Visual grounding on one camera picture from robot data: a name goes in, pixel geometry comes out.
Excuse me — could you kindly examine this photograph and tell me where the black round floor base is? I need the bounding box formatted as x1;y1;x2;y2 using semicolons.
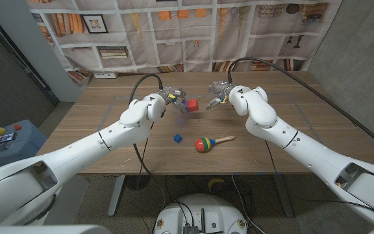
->
124;175;151;191

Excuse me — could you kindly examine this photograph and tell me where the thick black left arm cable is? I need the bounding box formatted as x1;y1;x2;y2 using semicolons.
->
129;73;166;204

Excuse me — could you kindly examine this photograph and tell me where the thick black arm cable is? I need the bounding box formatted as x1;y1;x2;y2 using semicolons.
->
227;57;374;159
129;73;166;204

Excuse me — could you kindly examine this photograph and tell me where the colourful striped wooden maraca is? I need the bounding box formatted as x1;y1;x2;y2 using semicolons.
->
194;135;236;153

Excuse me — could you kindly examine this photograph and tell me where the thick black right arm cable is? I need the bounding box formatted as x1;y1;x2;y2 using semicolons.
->
227;57;374;159

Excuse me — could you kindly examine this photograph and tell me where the white robot torso base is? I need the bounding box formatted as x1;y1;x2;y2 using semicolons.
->
153;194;249;234

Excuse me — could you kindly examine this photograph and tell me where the printed bookshelf backdrop cloth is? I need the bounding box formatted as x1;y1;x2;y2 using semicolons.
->
26;0;343;82

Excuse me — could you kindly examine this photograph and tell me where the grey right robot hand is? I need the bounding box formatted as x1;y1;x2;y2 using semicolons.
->
205;80;237;111

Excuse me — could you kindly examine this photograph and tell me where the blue-grey storage box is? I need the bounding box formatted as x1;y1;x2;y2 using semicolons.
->
0;119;48;170

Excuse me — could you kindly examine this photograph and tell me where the yellow banana toy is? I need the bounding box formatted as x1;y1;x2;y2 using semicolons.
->
207;177;226;192

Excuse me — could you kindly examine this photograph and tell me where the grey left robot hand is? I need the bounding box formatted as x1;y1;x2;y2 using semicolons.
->
156;86;190;114

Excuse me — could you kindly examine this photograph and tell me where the white power strip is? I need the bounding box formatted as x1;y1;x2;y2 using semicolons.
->
93;71;119;79

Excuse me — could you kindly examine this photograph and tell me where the white table leg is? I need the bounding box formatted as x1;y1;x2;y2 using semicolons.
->
107;174;126;218
273;174;294;218

